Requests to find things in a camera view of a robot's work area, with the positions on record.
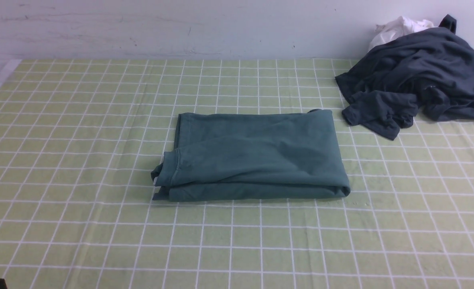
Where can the green long-sleeve top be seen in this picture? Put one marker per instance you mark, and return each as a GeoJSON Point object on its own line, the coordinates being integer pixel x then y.
{"type": "Point", "coordinates": [244, 156]}

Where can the white crumpled garment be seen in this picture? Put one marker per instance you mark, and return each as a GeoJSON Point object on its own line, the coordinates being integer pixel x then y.
{"type": "Point", "coordinates": [397, 28]}

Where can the dark grey crumpled garment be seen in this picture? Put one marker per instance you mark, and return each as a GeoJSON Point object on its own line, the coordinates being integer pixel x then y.
{"type": "Point", "coordinates": [431, 70]}

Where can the green checkered tablecloth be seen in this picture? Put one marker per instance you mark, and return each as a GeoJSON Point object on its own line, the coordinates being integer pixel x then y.
{"type": "Point", "coordinates": [78, 139]}

